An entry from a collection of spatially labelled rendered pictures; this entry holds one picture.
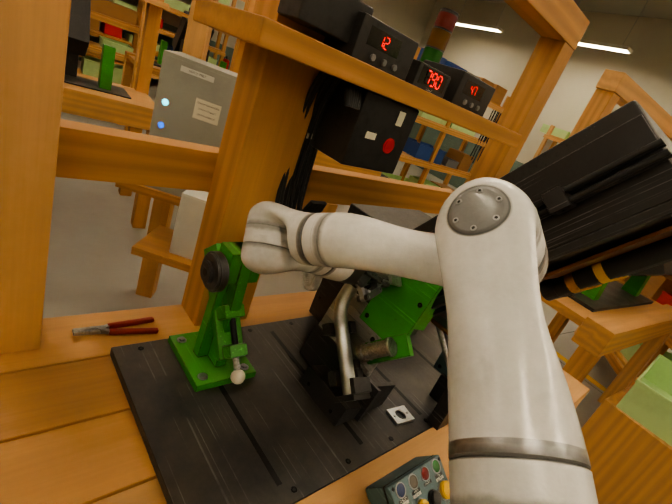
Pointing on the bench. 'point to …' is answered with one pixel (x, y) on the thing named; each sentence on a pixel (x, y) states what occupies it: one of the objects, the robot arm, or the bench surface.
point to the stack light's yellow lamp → (438, 39)
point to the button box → (378, 493)
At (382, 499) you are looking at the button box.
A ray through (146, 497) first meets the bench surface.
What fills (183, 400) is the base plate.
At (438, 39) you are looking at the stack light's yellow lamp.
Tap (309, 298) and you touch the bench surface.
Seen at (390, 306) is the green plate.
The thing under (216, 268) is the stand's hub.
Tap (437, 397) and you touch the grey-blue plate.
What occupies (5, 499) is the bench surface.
